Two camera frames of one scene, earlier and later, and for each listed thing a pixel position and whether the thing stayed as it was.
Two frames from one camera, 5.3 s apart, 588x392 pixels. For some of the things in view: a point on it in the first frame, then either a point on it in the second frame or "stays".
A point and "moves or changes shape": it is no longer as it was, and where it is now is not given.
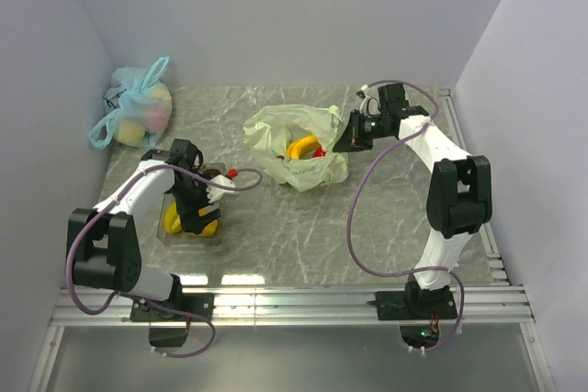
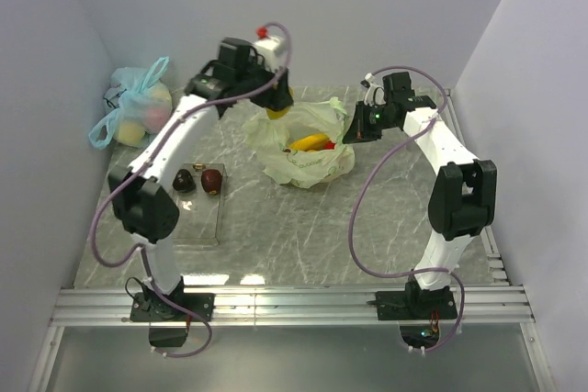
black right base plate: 414,305 stays
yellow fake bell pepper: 210,228 to 274,115
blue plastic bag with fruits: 139,108 stays
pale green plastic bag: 268,134 moves or changes shape
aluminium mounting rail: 476,306 stays
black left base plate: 199,304 stays
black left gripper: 191,221 to 277,99
